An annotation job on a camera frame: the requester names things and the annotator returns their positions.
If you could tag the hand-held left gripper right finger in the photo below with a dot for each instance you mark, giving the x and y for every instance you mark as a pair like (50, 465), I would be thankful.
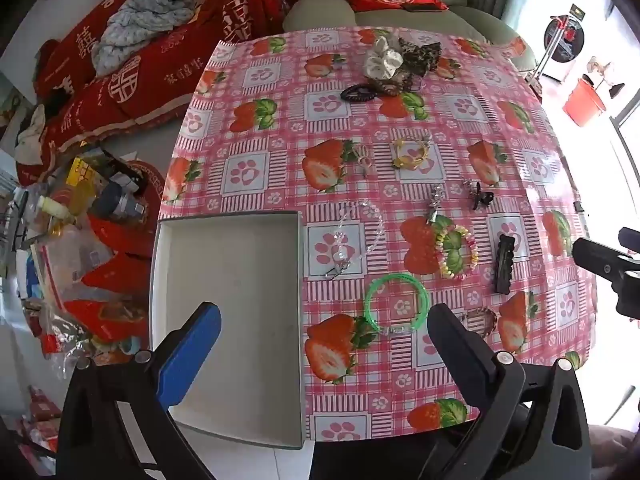
(457, 350)

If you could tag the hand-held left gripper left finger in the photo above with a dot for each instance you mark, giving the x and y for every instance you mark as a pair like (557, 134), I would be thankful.
(192, 350)

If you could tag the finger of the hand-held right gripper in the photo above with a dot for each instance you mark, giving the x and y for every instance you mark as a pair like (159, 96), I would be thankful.
(595, 255)
(630, 238)

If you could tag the white cardboard box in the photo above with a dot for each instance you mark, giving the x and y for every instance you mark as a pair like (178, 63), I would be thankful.
(235, 320)

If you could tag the black rectangular hair clip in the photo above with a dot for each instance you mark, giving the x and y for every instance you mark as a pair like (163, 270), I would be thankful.
(504, 265)

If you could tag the red plastic bag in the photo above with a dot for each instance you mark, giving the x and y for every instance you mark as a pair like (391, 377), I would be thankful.
(112, 277)

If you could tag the black claw clip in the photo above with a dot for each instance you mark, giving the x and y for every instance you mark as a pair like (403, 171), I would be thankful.
(477, 199)

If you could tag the red bucket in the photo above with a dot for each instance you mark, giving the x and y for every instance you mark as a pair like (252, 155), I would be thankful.
(584, 102)

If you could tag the person's leg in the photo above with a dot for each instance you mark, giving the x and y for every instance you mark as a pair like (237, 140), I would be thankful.
(612, 450)

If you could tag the small pale bottle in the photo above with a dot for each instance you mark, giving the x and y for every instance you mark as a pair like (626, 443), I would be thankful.
(52, 206)

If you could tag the yellow box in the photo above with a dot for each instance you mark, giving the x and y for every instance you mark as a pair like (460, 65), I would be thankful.
(82, 172)

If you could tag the black round appliance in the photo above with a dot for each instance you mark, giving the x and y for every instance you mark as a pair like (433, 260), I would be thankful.
(565, 35)

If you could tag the strawberry printed tablecloth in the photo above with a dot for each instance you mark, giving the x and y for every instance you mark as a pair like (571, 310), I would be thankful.
(360, 125)

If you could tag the leopard print scrunchie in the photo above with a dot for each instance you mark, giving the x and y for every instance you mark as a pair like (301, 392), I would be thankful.
(422, 55)

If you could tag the white cloth toy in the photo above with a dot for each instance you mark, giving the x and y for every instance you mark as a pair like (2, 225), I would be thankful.
(30, 135)

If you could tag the white dotted scrunchie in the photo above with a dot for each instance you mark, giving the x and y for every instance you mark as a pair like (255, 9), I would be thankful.
(382, 57)

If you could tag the red printed blanket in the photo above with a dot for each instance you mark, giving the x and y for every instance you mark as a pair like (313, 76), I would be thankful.
(165, 55)

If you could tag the blue grey knit blanket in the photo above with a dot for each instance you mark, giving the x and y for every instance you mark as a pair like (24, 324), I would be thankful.
(145, 15)

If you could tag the grey green sofa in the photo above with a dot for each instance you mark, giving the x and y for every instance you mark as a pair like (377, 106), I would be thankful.
(320, 17)

